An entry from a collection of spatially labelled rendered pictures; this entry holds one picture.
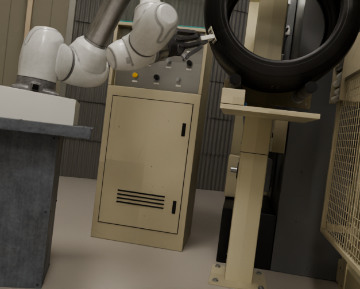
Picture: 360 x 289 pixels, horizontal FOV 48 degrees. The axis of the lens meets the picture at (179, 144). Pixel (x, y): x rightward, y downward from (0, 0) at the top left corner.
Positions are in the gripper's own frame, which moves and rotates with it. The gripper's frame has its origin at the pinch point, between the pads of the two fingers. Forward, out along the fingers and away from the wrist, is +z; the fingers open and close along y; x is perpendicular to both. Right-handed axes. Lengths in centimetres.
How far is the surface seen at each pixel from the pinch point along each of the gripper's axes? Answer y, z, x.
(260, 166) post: 55, 27, -28
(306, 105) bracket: 37, 47, -7
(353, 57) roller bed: 26, 63, 13
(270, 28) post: -1.7, 48.4, -9.1
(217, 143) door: 33, 216, -282
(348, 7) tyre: 11, 39, 33
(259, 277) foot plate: 106, 19, -52
